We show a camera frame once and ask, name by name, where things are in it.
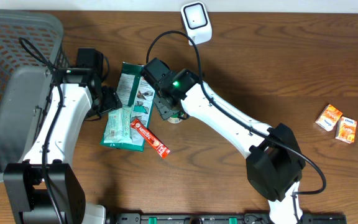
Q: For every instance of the green lid white jar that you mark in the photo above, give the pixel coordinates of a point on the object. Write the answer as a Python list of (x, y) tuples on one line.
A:
[(177, 118)]

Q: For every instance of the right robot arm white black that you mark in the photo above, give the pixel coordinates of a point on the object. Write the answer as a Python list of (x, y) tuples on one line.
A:
[(273, 157)]

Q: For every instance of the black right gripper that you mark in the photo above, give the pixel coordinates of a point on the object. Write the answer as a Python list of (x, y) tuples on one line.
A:
[(163, 110)]

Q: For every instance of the light green wipes packet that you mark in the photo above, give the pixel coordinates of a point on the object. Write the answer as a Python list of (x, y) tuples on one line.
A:
[(118, 128)]

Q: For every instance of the green white gloves packet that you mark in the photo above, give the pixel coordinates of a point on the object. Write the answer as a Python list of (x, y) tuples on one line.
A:
[(134, 92)]

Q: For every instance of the red nescafe stick sachet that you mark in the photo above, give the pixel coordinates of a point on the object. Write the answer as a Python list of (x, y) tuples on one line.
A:
[(162, 150)]

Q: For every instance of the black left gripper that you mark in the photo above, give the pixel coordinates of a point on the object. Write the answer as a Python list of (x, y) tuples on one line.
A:
[(111, 99)]

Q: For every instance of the white barcode scanner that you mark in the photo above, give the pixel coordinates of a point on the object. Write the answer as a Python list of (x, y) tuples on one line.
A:
[(196, 22)]

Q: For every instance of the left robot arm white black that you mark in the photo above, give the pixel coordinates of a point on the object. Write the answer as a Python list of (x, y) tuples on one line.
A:
[(43, 187)]

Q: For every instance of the grey plastic mesh basket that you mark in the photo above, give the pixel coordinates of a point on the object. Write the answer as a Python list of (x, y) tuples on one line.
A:
[(25, 83)]

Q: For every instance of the orange tissue pack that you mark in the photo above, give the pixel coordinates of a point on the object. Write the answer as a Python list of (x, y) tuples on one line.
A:
[(346, 130), (329, 118)]

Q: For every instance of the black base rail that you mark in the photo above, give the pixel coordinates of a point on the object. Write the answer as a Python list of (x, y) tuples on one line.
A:
[(248, 218)]

